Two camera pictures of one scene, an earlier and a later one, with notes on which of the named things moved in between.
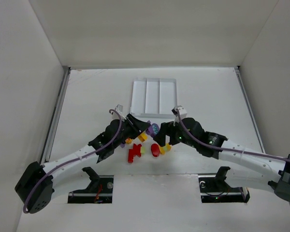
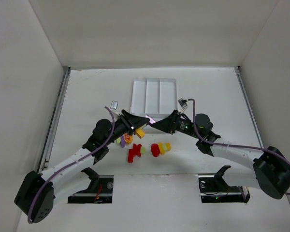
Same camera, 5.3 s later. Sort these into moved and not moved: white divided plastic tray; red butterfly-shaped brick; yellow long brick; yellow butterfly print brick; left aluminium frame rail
Moved: yellow long brick
Not moved: yellow butterfly print brick; red butterfly-shaped brick; white divided plastic tray; left aluminium frame rail
